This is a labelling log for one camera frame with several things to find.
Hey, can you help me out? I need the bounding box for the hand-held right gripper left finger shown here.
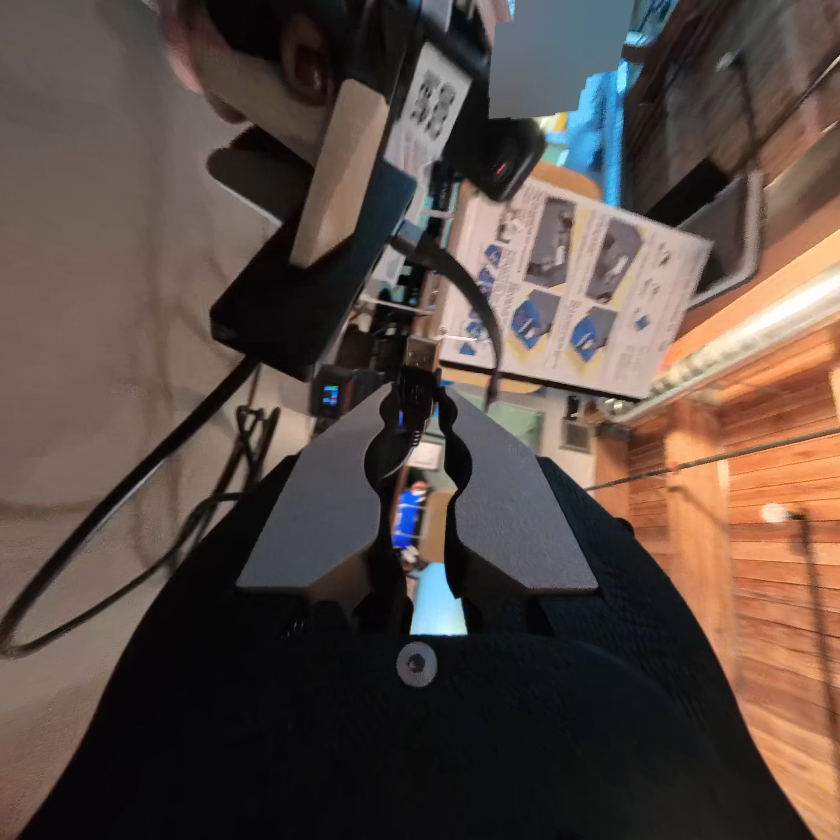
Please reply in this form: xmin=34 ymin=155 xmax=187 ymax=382
xmin=235 ymin=382 xmax=411 ymax=618

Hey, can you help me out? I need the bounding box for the black battery charger case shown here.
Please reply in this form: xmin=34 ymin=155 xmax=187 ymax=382
xmin=308 ymin=364 xmax=358 ymax=421

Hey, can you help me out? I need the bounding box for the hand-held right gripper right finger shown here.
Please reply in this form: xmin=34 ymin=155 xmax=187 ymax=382
xmin=438 ymin=386 xmax=599 ymax=601

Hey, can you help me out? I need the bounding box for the black usb hub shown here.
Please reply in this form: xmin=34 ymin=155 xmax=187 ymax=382
xmin=209 ymin=161 xmax=419 ymax=383

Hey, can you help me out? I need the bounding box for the grey rounded panel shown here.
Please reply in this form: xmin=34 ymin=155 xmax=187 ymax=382
xmin=676 ymin=172 xmax=765 ymax=309

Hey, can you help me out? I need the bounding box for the person's left hand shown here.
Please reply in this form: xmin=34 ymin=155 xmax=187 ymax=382
xmin=157 ymin=0 xmax=342 ymax=126

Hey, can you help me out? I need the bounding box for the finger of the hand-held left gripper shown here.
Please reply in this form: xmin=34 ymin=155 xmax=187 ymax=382
xmin=290 ymin=77 xmax=391 ymax=270
xmin=206 ymin=125 xmax=317 ymax=229

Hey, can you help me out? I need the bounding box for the black hub cable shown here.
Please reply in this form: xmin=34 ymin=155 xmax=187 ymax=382
xmin=0 ymin=354 xmax=284 ymax=659

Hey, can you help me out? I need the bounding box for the silver ceiling duct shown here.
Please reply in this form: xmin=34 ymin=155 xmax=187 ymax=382
xmin=600 ymin=262 xmax=840 ymax=424

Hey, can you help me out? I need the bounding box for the short black adapter cable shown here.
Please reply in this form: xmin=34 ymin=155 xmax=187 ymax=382
xmin=392 ymin=222 xmax=506 ymax=411

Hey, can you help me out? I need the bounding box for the wooden framed poster stand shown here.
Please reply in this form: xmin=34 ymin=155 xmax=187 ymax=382
xmin=438 ymin=176 xmax=715 ymax=403

